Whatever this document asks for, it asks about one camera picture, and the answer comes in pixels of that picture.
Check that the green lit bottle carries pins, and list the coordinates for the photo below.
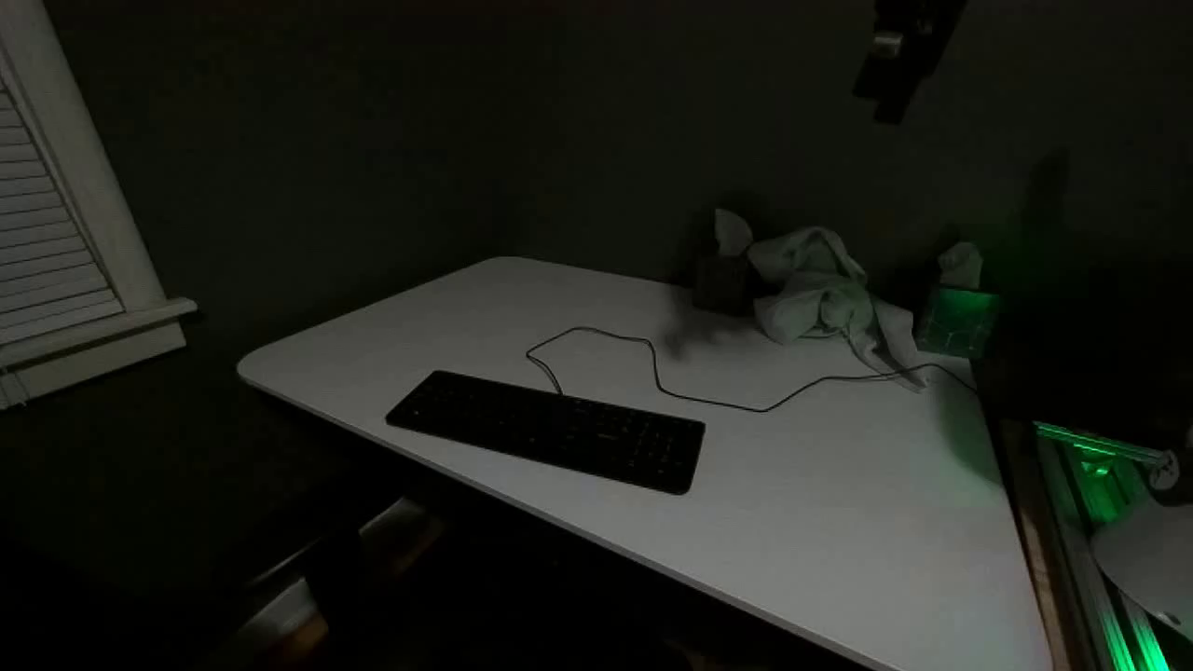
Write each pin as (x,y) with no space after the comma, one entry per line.
(961,319)

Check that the green-lit metal rail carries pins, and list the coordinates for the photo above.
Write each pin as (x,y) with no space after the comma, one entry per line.
(1094,496)

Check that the crumpled white cloth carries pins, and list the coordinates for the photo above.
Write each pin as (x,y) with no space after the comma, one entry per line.
(805,289)

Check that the black computer keyboard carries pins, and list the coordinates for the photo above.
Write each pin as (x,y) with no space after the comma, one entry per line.
(547,430)

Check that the dark tissue box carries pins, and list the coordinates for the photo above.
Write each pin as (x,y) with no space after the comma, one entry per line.
(721,277)

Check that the white window blind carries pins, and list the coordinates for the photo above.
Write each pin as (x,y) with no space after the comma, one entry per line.
(34,254)

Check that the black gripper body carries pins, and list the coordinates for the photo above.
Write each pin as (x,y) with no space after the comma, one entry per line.
(919,27)

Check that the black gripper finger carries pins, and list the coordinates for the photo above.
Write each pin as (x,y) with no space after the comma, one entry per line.
(897,95)
(870,79)

